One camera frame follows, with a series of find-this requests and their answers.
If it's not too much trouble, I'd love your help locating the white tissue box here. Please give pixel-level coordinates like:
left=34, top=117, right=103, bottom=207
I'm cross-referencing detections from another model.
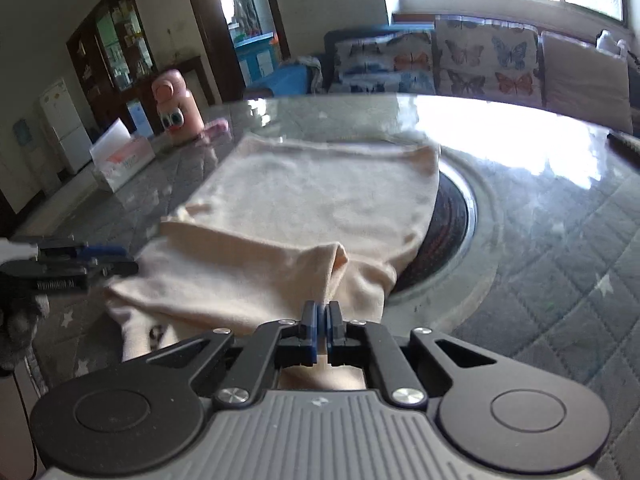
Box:
left=89, top=119, right=156, bottom=194

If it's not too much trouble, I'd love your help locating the dark blue sofa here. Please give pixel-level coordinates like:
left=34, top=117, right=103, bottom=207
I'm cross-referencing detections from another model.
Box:
left=322, top=10, right=640, bottom=137

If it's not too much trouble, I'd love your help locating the beige garment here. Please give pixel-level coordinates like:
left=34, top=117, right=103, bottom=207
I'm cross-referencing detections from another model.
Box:
left=102, top=132, right=442, bottom=392

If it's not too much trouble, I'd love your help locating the dark wooden display cabinet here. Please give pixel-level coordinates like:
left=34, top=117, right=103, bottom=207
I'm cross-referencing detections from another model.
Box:
left=66, top=0, right=222, bottom=134

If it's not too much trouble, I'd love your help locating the white water dispenser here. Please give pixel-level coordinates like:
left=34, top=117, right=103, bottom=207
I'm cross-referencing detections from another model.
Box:
left=12, top=119, right=52, bottom=197

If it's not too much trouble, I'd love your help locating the white bag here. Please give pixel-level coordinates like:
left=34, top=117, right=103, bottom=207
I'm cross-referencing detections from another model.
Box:
left=596, top=29, right=629, bottom=57

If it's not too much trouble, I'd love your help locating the plain beige cushion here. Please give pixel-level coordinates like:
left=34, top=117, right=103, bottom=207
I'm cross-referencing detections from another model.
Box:
left=540, top=31, right=634, bottom=134

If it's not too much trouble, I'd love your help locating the pink bottle with cartoon eyes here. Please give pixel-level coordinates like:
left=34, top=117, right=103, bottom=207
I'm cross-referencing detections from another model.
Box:
left=151, top=70, right=205, bottom=147

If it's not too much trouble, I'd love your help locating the blue cabinet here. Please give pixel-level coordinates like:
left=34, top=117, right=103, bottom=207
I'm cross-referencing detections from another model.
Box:
left=233, top=35, right=282, bottom=87

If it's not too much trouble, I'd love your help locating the dark wooden door frame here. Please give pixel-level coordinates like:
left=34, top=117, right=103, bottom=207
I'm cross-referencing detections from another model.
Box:
left=179, top=0, right=292, bottom=105

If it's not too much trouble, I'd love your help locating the white refrigerator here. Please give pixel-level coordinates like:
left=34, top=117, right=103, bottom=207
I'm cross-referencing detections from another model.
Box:
left=39, top=77, right=94, bottom=176

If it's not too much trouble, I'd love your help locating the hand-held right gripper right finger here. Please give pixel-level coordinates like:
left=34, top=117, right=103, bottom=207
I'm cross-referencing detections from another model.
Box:
left=326, top=301, right=501, bottom=409

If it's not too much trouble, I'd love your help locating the small pink item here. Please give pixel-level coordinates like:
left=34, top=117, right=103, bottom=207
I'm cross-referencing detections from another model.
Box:
left=196, top=119, right=230, bottom=141

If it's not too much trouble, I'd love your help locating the dark remote control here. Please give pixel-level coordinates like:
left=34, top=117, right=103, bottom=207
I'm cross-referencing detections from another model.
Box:
left=606, top=131, right=640, bottom=154

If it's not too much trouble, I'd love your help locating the square butterfly print cushion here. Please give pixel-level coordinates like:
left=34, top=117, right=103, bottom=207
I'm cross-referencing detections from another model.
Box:
left=433, top=16, right=544, bottom=109

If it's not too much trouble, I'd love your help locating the black round hot plate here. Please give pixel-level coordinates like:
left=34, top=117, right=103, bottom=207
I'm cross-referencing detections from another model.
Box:
left=390, top=172, right=479, bottom=297

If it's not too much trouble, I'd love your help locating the person's left hand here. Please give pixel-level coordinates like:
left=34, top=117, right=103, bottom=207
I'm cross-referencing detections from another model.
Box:
left=0, top=293, right=51, bottom=377

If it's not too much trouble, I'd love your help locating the wide butterfly print cushion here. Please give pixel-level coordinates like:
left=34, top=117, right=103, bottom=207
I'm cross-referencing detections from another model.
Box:
left=332, top=30, right=436, bottom=96

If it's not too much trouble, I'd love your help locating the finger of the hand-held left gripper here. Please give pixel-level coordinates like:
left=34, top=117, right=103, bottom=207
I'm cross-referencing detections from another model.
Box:
left=2, top=259, right=140, bottom=294
left=35, top=241, right=127, bottom=264

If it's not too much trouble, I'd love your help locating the blue and white carton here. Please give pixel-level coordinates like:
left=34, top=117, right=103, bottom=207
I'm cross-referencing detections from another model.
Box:
left=127, top=100, right=154, bottom=139

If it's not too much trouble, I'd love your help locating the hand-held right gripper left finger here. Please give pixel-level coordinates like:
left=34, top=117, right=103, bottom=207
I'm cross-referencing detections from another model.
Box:
left=122, top=301, right=318, bottom=409

